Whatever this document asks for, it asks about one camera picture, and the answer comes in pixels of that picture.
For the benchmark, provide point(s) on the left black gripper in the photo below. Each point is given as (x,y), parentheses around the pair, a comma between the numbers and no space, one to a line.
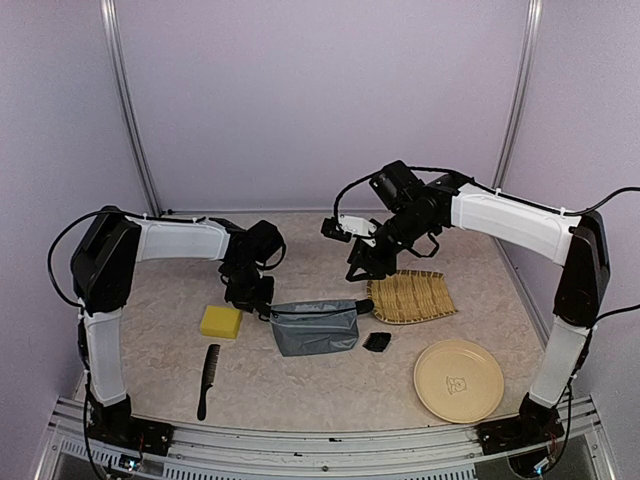
(260,301)

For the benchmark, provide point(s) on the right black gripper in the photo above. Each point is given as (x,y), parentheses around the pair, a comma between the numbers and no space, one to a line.
(381,264)

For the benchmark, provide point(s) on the yellow sponge block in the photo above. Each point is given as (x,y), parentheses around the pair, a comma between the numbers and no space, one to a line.
(221,322)

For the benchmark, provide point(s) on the grey zip pouch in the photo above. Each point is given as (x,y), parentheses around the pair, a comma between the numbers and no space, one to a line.
(315,327)

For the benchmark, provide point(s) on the black clipper guard attachment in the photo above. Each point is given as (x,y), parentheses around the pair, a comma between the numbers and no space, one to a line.
(377,342)

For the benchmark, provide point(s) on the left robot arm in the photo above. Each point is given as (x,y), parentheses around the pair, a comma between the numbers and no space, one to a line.
(103,266)

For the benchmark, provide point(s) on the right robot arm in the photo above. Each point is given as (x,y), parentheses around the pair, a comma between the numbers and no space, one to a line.
(574,241)

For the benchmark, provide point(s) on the woven bamboo tray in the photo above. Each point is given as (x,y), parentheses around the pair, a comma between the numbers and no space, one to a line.
(410,297)

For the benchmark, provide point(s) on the black plastic comb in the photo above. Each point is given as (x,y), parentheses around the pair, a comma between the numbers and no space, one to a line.
(207,379)

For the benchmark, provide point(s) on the beige round plate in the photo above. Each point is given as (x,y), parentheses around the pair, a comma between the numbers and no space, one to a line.
(458,381)

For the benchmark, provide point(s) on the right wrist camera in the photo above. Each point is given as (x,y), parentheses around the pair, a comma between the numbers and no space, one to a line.
(344,228)

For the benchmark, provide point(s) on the front aluminium rail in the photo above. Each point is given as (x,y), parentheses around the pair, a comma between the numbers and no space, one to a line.
(199,451)

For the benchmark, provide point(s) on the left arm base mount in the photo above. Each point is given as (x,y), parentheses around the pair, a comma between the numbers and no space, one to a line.
(115,425)

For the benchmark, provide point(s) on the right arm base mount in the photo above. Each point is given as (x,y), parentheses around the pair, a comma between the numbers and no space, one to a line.
(534,424)

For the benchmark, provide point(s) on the right aluminium frame post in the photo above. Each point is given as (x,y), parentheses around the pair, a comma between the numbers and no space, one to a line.
(518,102)

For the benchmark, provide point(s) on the aluminium frame post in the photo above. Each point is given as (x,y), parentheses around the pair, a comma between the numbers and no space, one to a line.
(518,102)
(116,53)

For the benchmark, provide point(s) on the left aluminium frame post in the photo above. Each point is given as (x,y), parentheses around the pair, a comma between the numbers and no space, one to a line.
(116,53)

